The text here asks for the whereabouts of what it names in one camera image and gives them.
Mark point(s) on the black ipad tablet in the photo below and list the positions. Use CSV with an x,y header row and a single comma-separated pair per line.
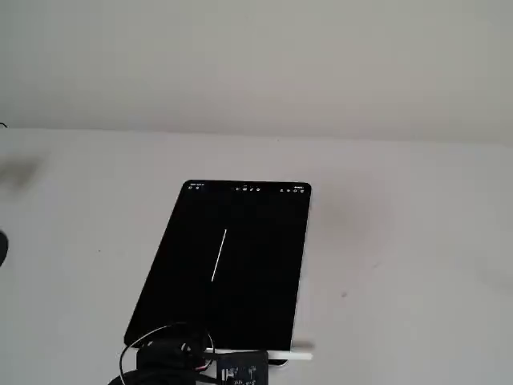
x,y
248,260

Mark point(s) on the white apple pencil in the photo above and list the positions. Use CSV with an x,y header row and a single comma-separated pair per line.
x,y
288,354

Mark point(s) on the dark round object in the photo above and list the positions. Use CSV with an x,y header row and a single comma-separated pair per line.
x,y
2,248

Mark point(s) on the black camera circuit board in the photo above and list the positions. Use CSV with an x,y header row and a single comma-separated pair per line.
x,y
242,367

